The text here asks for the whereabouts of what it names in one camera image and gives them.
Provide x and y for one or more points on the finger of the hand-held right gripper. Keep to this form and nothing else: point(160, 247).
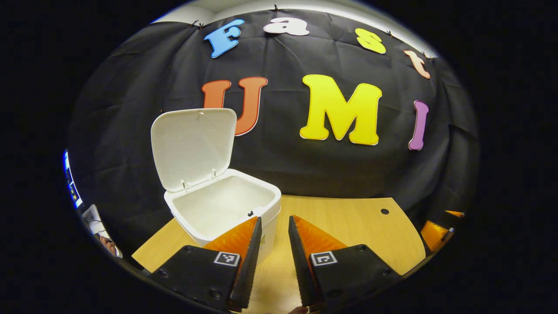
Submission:
point(453, 214)
point(433, 235)

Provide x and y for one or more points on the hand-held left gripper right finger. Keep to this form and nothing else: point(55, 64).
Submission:
point(298, 270)

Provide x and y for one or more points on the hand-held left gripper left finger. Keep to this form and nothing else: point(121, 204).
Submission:
point(250, 270)

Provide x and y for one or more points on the white desktop garbage bin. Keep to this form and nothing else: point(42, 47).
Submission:
point(218, 205)

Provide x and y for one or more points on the wooden desktop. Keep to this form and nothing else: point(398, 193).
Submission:
point(357, 222)

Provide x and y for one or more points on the black backdrop cloth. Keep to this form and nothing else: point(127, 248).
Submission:
point(283, 165)

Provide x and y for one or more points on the white side desk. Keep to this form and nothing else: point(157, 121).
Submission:
point(93, 220)

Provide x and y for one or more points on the computer monitor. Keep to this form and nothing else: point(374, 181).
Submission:
point(72, 183)

